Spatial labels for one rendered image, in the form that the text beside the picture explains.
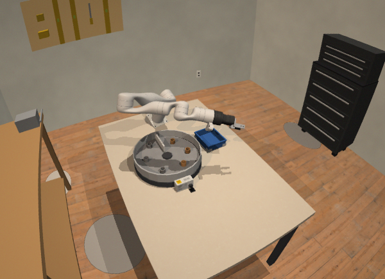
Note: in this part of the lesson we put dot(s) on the blue crate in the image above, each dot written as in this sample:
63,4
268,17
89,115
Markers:
210,140

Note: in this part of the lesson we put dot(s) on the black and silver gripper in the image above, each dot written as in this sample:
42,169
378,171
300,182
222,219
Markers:
217,117

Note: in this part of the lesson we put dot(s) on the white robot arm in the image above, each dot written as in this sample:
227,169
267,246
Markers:
158,105

